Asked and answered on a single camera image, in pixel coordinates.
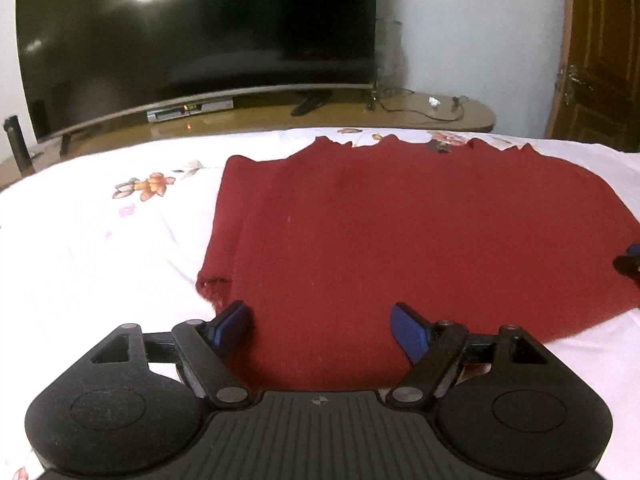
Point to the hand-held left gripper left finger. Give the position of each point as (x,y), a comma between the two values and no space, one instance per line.
(230,324)

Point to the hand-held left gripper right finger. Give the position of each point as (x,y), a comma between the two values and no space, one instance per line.
(407,330)

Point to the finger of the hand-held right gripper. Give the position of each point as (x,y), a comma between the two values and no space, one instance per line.
(627,263)

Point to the red knitted sweater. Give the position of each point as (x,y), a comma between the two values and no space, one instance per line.
(400,230)

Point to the floral white bed sheet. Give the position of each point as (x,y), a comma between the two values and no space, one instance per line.
(100,230)

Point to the brown wooden door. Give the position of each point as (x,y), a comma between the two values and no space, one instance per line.
(600,60)

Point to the silver set-top box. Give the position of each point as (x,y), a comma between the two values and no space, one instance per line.
(190,110)

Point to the wooden television cabinet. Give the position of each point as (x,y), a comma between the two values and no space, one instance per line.
(350,115)

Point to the small white object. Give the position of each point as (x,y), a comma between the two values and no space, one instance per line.
(434,101)

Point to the clear glass vase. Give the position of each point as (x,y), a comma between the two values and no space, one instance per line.
(390,60)

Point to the black flat screen television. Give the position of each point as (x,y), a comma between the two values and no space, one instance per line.
(200,35)

